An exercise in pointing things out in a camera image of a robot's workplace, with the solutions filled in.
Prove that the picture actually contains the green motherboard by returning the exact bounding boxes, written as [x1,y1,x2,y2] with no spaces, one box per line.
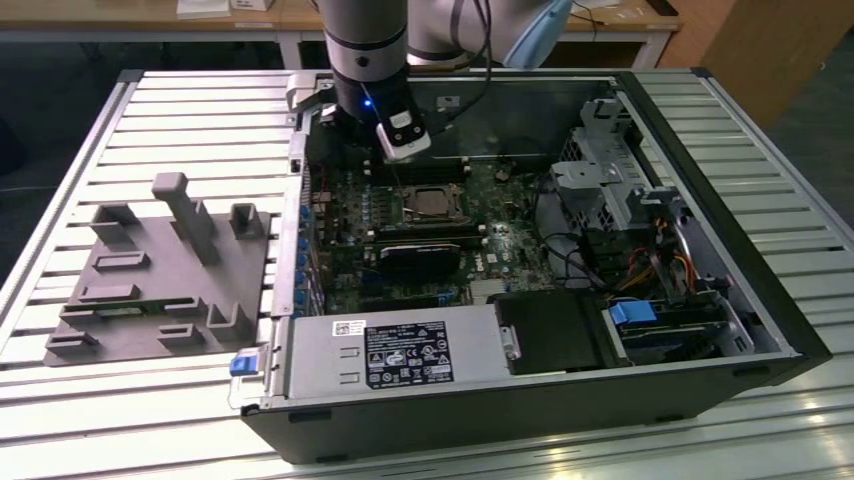
[310,164,562,316]

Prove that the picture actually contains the yellow and orange wires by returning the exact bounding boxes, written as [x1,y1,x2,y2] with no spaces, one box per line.
[619,248,699,297]

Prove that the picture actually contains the blue case latch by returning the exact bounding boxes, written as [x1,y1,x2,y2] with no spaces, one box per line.
[228,352,262,377]

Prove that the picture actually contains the black open PC case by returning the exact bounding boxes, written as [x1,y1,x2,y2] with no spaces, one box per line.
[239,67,835,464]

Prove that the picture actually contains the silver chipset heatsink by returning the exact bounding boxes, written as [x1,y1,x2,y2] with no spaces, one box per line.
[468,279,510,304]

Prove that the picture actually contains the gray plastic parts rack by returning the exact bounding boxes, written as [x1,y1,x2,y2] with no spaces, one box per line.
[40,171,275,369]

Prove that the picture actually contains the gray power supply unit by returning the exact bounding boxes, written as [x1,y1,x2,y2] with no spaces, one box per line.
[263,305,519,401]

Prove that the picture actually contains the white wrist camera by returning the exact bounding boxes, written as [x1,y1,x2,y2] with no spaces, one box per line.
[374,110,432,162]

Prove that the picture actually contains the wooden cabinet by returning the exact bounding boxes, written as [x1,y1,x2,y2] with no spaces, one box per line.
[656,0,854,129]

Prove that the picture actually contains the CPU socket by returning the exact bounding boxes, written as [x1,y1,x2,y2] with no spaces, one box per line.
[396,184,464,226]

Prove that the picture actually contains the blue disk carrier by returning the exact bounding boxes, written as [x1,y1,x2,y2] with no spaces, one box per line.
[607,298,659,329]

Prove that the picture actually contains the gray metal drive cage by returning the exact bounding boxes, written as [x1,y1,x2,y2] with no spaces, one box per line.
[546,97,689,234]

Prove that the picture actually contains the black graphics card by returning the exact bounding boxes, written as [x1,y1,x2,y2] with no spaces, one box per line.
[376,242,462,279]

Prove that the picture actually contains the wooden desk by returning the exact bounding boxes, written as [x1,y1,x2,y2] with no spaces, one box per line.
[0,0,683,71]

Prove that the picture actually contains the black drive bay cover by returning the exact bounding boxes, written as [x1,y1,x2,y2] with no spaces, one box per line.
[490,292,622,376]

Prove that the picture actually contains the black internal cables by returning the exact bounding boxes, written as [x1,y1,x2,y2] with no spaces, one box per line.
[538,227,616,297]

